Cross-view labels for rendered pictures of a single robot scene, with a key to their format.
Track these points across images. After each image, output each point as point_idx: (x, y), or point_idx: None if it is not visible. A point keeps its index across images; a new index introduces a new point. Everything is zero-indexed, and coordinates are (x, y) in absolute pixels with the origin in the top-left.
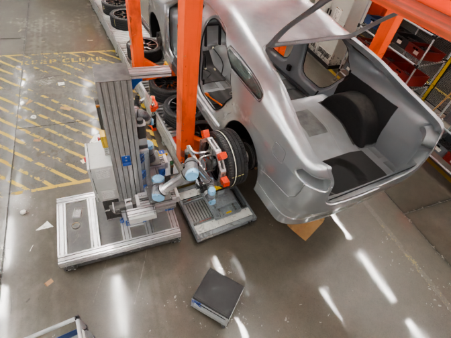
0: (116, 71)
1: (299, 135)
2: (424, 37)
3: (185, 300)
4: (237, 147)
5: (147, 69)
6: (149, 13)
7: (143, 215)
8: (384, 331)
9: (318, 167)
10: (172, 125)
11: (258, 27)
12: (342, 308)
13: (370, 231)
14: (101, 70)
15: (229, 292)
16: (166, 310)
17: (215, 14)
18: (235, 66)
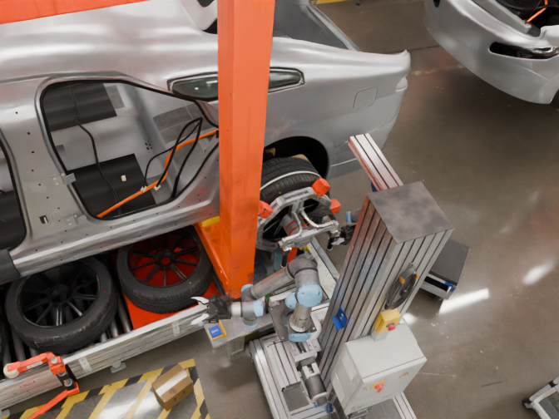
0: (403, 204)
1: (373, 57)
2: None
3: (434, 312)
4: (303, 165)
5: (377, 163)
6: None
7: (403, 322)
8: (418, 132)
9: (410, 60)
10: (104, 327)
11: (136, 22)
12: (403, 158)
13: None
14: (409, 226)
15: None
16: (452, 334)
17: (40, 81)
18: (214, 92)
